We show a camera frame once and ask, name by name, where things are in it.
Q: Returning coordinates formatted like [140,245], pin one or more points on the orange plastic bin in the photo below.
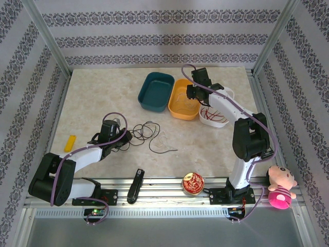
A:
[180,115]

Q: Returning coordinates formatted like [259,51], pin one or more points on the white plastic bin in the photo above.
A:
[216,124]

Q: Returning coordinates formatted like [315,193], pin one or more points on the small yellow block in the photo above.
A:
[70,143]

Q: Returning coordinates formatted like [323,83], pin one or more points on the teal plastic bin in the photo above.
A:
[155,90]

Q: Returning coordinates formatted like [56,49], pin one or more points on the black stapler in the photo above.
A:
[135,187]

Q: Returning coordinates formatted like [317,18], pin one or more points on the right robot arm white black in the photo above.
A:
[246,139]

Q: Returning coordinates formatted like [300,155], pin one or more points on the small controller board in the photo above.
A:
[95,212]
[236,211]

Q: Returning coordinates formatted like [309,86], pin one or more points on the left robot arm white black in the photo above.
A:
[87,157]

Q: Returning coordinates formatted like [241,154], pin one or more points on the aluminium side rail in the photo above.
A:
[259,90]

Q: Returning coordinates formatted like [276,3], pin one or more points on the pink plush doll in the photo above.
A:
[280,199]

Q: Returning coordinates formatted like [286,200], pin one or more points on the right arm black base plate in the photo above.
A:
[218,195]

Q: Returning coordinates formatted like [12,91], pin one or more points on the aluminium frame post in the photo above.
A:
[274,38]
[50,38]

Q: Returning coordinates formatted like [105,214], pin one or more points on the round red gold tin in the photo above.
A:
[193,184]

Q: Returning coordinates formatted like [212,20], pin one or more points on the aluminium mounting rail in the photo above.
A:
[159,195]

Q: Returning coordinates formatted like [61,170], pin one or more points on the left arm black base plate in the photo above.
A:
[111,196]

